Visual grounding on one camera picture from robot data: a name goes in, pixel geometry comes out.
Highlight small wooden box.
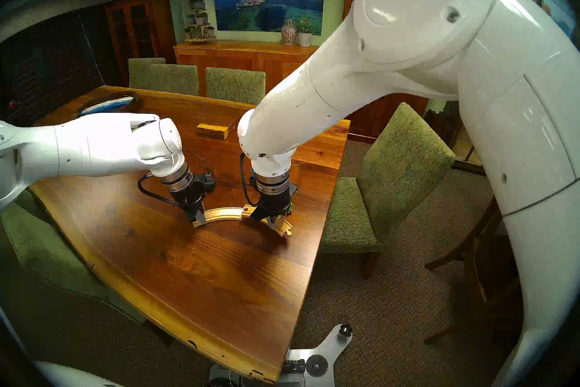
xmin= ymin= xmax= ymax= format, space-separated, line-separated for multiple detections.
xmin=196 ymin=115 xmax=240 ymax=140

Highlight tiered stand with small plants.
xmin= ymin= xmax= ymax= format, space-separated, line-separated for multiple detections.
xmin=184 ymin=0 xmax=217 ymax=44

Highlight pale curved wooden track piece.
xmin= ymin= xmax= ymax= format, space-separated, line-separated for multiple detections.
xmin=193 ymin=207 xmax=247 ymax=228

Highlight light wooden sideboard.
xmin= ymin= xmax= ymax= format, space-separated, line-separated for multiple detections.
xmin=174 ymin=40 xmax=320 ymax=94

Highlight dark window blinds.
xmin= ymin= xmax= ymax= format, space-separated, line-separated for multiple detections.
xmin=0 ymin=5 xmax=119 ymax=124

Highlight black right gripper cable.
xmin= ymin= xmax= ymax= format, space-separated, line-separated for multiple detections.
xmin=240 ymin=153 xmax=256 ymax=207

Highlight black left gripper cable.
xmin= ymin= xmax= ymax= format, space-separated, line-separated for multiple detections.
xmin=137 ymin=150 xmax=216 ymax=210

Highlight dark glass-door wooden cabinet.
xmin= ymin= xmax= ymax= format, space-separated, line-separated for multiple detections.
xmin=105 ymin=0 xmax=177 ymax=87

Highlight white robot torso shell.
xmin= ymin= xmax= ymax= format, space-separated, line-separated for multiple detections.
xmin=34 ymin=361 xmax=123 ymax=387

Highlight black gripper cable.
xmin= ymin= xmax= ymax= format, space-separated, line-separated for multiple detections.
xmin=240 ymin=153 xmax=256 ymax=207
xmin=137 ymin=150 xmax=216 ymax=210

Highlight yellow curved wooden track piece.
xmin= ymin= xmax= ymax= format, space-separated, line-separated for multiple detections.
xmin=242 ymin=205 xmax=293 ymax=237

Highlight potted plant in white pot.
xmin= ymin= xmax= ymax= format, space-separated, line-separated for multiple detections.
xmin=297 ymin=17 xmax=314 ymax=47

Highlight patterned ceramic vase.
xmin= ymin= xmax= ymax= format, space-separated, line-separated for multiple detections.
xmin=280 ymin=19 xmax=298 ymax=46

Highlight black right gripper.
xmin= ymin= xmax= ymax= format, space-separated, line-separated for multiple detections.
xmin=251 ymin=184 xmax=299 ymax=230

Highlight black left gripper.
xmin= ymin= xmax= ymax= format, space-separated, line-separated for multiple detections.
xmin=171 ymin=182 xmax=207 ymax=226

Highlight dark wooden slat chair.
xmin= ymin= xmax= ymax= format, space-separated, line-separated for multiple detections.
xmin=424 ymin=196 xmax=522 ymax=346

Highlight round blue dark-rimmed tray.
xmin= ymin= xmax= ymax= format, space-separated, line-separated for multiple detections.
xmin=79 ymin=94 xmax=139 ymax=116

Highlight green upholstered dining chair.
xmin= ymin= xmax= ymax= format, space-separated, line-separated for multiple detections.
xmin=319 ymin=102 xmax=456 ymax=280
xmin=205 ymin=67 xmax=266 ymax=105
xmin=151 ymin=64 xmax=200 ymax=96
xmin=128 ymin=57 xmax=166 ymax=90
xmin=0 ymin=189 xmax=148 ymax=325

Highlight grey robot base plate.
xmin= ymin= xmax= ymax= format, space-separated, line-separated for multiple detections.
xmin=208 ymin=324 xmax=353 ymax=387

